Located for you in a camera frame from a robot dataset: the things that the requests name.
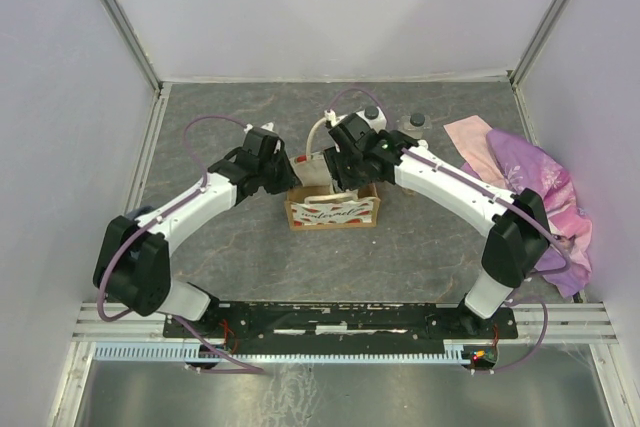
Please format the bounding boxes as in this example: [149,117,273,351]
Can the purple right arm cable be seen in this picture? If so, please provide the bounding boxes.
[327,87,571,377]

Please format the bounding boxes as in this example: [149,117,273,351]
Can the cream lidded white jar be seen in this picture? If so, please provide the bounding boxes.
[290,153,332,187]

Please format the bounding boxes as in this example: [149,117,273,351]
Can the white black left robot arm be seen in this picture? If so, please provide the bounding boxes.
[93,123,299,337]

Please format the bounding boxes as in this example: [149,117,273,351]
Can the clear bottle grey cap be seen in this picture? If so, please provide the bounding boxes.
[398,112,432,140]

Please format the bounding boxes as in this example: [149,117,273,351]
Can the aluminium frame rails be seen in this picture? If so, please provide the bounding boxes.
[83,0,608,426]

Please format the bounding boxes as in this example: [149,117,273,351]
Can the blue-grey towel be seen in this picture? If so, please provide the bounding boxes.
[125,206,154,221]

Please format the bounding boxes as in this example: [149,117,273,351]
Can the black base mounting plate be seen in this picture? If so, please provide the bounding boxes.
[190,301,518,354]

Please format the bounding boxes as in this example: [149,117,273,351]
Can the light blue cable duct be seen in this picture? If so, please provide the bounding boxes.
[93,342,471,365]

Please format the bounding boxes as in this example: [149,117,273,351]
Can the white bottle grey cap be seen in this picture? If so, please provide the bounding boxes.
[356,105,388,132]

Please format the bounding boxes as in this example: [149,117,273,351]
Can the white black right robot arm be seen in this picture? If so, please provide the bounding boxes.
[323,111,550,338]

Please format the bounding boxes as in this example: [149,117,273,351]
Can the purple pink floral cloth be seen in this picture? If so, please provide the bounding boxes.
[444,116,593,298]

